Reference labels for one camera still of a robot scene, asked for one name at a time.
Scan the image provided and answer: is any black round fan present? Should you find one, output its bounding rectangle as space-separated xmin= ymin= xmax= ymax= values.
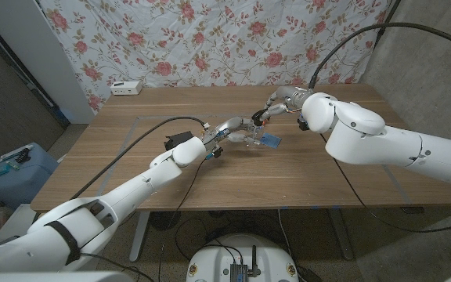
xmin=149 ymin=210 xmax=182 ymax=231

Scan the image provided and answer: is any teal hand tool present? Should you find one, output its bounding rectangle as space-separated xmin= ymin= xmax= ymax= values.
xmin=0 ymin=162 xmax=21 ymax=179

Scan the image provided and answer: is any white flat tool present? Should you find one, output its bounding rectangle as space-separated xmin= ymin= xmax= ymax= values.
xmin=0 ymin=143 xmax=34 ymax=162

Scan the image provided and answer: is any blue storage case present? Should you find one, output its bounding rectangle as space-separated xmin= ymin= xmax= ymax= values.
xmin=0 ymin=142 xmax=60 ymax=210

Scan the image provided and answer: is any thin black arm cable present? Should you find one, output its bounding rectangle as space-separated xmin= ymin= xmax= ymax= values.
xmin=157 ymin=156 xmax=209 ymax=282
xmin=319 ymin=132 xmax=451 ymax=234

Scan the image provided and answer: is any black card holder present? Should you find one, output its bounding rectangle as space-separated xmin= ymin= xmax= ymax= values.
xmin=164 ymin=130 xmax=194 ymax=152

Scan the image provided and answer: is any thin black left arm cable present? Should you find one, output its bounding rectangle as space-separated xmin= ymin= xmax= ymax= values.
xmin=157 ymin=156 xmax=209 ymax=282

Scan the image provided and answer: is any white power strip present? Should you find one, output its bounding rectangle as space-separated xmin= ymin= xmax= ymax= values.
xmin=110 ymin=80 xmax=143 ymax=96

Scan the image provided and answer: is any grey tape outline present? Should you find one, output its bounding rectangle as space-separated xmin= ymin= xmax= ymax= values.
xmin=92 ymin=110 xmax=413 ymax=205

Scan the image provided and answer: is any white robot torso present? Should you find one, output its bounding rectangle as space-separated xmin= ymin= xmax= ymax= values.
xmin=185 ymin=233 xmax=300 ymax=282

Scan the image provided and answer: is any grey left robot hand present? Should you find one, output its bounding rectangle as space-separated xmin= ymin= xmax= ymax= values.
xmin=201 ymin=116 xmax=264 ymax=152

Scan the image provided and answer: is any white wall panel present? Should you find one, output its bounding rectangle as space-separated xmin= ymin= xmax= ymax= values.
xmin=0 ymin=0 xmax=96 ymax=125

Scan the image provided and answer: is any floral backdrop cloth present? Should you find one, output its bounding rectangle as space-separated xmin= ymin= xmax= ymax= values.
xmin=37 ymin=0 xmax=393 ymax=113

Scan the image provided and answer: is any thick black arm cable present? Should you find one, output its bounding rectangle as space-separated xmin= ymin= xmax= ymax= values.
xmin=308 ymin=22 xmax=451 ymax=90
xmin=68 ymin=115 xmax=207 ymax=201

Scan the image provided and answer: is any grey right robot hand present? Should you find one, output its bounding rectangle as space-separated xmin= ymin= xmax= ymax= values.
xmin=259 ymin=85 xmax=315 ymax=123

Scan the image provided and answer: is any white table leg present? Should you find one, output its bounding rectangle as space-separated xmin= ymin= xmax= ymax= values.
xmin=128 ymin=211 xmax=151 ymax=263

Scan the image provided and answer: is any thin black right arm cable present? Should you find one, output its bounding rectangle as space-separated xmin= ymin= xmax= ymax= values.
xmin=319 ymin=132 xmax=451 ymax=234

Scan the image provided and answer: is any clear spray bottle black cap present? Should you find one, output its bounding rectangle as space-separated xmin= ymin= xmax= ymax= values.
xmin=244 ymin=109 xmax=268 ymax=146

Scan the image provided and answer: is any grey table leg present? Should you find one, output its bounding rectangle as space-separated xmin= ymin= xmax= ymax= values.
xmin=327 ymin=207 xmax=355 ymax=262

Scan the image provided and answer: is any black clip tool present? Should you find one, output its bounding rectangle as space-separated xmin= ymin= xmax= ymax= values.
xmin=15 ymin=147 xmax=31 ymax=165

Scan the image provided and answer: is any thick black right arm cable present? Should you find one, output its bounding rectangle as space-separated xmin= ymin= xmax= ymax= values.
xmin=308 ymin=22 xmax=451 ymax=90

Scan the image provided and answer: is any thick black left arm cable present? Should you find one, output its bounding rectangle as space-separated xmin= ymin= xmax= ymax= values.
xmin=68 ymin=115 xmax=207 ymax=201

